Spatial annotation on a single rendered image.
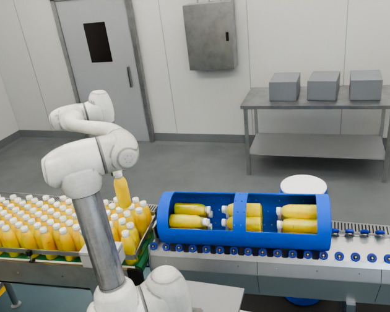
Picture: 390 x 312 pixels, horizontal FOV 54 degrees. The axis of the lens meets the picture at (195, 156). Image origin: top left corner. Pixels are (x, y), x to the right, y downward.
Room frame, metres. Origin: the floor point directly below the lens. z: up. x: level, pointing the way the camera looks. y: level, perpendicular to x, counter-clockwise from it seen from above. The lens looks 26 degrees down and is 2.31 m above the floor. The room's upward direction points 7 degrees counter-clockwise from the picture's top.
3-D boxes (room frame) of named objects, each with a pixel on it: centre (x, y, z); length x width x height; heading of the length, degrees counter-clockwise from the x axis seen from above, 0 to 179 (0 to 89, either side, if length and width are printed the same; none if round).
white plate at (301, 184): (2.02, -0.65, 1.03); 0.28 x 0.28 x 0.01
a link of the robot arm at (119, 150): (1.21, 0.25, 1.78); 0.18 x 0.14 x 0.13; 17
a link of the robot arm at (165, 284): (1.12, 0.18, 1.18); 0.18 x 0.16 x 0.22; 107
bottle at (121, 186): (1.76, 0.41, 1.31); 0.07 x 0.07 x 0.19
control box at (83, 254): (1.58, 0.54, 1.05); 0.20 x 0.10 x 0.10; 75
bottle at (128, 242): (1.68, 0.42, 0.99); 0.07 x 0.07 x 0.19
